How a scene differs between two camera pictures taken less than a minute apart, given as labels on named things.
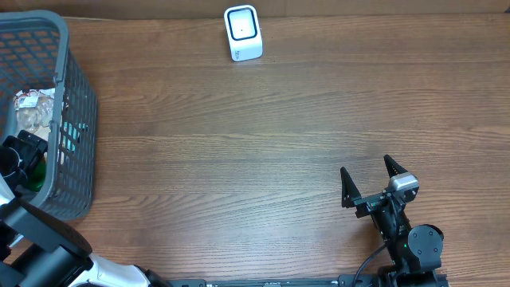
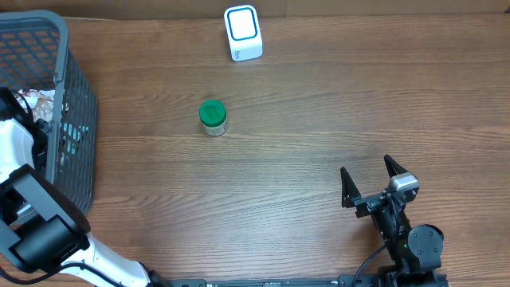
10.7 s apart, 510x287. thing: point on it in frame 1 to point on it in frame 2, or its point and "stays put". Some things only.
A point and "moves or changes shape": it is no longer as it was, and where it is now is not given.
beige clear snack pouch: [33, 111] stays put
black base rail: [343, 281] stays put
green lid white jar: [38, 174] moves or changes shape
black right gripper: [369, 204] stays put
